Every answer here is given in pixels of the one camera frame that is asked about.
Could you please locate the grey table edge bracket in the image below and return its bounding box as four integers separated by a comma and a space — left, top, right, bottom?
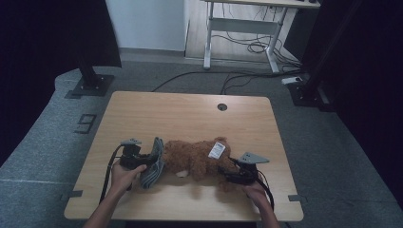
60, 189, 84, 201
287, 194, 308, 203

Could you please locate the person's right hand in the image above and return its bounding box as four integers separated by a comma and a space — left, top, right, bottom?
241, 181, 269, 209

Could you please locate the black stand with base plate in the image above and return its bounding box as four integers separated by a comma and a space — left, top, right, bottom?
71, 56, 116, 98

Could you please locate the hand-held gripper cable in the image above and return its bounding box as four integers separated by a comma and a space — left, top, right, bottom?
99, 143, 125, 203
253, 172, 275, 211

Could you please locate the brown teddy bear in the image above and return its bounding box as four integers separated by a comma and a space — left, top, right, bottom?
163, 136, 241, 193

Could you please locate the long black floor cable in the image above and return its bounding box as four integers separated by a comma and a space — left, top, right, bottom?
151, 69, 305, 95

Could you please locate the right hand-held gripper cable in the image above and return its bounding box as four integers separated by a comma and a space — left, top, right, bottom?
253, 172, 275, 211

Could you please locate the black metal stand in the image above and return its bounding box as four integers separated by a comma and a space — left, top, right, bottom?
286, 0, 365, 112

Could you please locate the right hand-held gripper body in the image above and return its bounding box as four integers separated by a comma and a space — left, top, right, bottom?
226, 151, 270, 185

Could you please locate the white power strip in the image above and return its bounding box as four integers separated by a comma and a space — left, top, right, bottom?
280, 76, 303, 86

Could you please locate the tangle of black cables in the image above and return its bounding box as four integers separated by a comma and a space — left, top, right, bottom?
210, 3, 302, 69

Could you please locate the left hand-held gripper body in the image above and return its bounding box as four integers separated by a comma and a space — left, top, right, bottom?
119, 138, 143, 170

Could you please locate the left hand-held gripper cable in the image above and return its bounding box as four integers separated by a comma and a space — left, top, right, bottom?
99, 143, 125, 203

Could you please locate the white desk frame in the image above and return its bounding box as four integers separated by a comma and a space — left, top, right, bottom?
202, 0, 321, 74

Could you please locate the person's left hand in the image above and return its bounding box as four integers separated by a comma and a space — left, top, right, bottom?
108, 160, 148, 198

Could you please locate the black curtain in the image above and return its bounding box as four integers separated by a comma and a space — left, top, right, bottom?
300, 0, 403, 210
0, 0, 123, 167

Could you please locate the grey striped cloth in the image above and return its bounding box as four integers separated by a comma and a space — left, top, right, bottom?
140, 136, 165, 190

